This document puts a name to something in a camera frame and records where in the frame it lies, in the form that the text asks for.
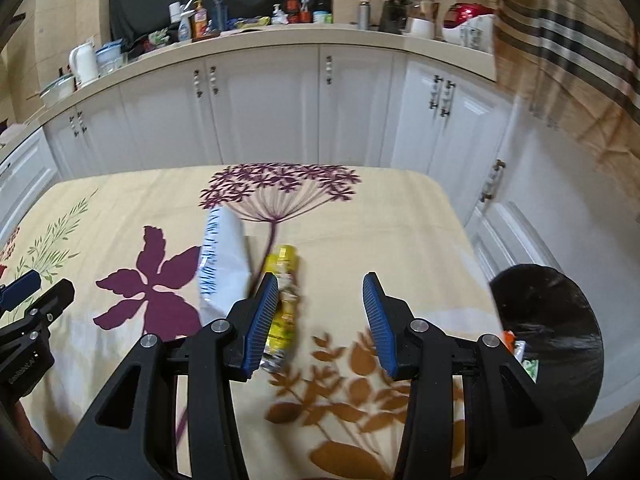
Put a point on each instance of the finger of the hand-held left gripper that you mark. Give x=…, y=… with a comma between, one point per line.
x=50, y=302
x=20, y=287

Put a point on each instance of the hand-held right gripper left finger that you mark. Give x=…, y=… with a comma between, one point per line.
x=260, y=320

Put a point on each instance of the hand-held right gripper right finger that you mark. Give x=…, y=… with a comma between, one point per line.
x=381, y=322

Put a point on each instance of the yellow snack wrapper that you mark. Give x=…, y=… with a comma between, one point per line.
x=282, y=305

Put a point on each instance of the white blue printed packet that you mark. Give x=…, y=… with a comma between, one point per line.
x=222, y=265

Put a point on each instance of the orange plastic bag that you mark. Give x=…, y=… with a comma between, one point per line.
x=508, y=341

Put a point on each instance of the green white packet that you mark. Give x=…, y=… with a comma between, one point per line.
x=529, y=362

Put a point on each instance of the black trash bin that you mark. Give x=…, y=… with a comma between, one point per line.
x=550, y=305

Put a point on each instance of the floral tablecloth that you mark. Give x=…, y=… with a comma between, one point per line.
x=350, y=240

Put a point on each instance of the white kitchen cabinet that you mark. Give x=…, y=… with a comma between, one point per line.
x=280, y=110

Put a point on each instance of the white electric kettle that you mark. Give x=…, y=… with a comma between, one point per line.
x=84, y=65

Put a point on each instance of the clear plastic containers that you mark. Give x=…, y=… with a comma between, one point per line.
x=111, y=57

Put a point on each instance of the yellow green sponge pack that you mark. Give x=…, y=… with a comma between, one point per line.
x=254, y=22

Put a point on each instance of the white blue pump bottle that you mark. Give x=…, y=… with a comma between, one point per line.
x=184, y=30

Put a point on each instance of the white plastic bag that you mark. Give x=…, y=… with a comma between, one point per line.
x=470, y=35

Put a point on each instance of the orange dish soap bottle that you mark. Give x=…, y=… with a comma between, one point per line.
x=200, y=22

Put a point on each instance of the small white bottle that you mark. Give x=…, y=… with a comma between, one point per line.
x=278, y=15

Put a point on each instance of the steel thermos bottle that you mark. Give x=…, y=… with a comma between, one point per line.
x=364, y=16

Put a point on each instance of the small spray bottle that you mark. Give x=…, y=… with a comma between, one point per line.
x=305, y=12

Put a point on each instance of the black knife block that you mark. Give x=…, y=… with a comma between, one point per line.
x=395, y=10

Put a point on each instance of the dark sauce bottle red label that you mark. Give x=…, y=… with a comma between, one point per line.
x=293, y=7

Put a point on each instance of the white cup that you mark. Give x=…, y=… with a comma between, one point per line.
x=174, y=12

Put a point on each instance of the dark bottle green label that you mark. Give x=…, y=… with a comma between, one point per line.
x=322, y=9

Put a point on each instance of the red rice cooker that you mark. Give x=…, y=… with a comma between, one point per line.
x=467, y=11

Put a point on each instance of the checked beige scarf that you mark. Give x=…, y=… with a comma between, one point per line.
x=575, y=50

